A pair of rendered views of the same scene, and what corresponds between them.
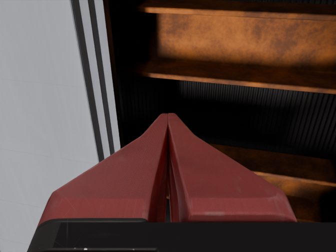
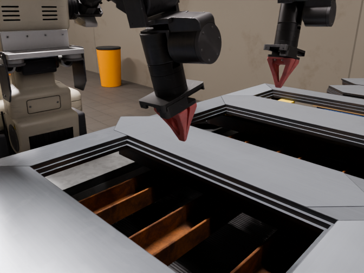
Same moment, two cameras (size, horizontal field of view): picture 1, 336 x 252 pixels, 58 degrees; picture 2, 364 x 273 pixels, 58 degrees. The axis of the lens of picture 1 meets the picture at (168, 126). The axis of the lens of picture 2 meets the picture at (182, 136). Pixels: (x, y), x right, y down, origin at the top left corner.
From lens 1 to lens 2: 0.52 m
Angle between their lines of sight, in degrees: 39
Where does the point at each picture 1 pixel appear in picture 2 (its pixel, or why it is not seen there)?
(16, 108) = (210, 151)
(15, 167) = (194, 140)
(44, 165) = (187, 145)
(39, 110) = (205, 154)
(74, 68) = (207, 165)
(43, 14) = (226, 168)
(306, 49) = not seen: hidden behind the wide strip
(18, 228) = not seen: hidden behind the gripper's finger
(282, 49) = not seen: hidden behind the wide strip
